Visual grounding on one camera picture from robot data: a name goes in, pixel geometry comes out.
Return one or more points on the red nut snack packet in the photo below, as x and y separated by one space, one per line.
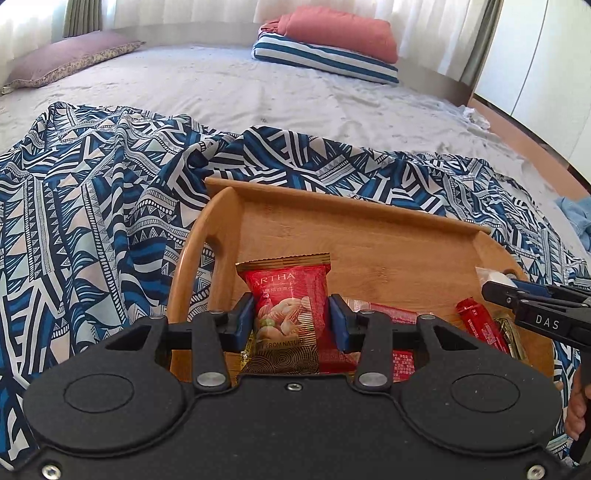
286 295

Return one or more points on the red chocolate bar packet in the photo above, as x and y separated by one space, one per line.
482 327

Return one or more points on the white sheer curtain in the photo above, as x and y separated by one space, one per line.
184 18

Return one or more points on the white wardrobe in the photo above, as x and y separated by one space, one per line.
545 69

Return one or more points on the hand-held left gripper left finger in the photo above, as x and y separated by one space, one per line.
244 323

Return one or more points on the grey green drape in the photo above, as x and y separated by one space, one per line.
87 18
487 46

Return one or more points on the light blue cloth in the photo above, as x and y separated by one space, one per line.
577 217

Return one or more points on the gold snack packet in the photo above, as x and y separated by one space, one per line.
512 339

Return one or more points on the grey bed sheet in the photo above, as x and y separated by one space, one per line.
277 101

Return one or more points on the yellow snack packet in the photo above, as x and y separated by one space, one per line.
248 346

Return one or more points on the blue white striped pillow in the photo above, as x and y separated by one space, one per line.
323 57

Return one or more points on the white clear snack packet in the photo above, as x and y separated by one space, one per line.
491 275

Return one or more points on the pink pillow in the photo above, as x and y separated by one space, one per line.
341 32

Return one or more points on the person's right hand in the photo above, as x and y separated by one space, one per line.
576 406

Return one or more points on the wooden bed frame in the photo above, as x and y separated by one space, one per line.
531 138

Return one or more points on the purple pillow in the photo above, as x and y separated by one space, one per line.
69 55

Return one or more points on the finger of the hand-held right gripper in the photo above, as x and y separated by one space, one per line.
531 287
498 293

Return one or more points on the blue white patterned blanket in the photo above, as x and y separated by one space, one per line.
92 207

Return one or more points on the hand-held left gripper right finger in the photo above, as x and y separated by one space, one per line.
339 327

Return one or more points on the crumpled white tissue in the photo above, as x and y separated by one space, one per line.
475 117

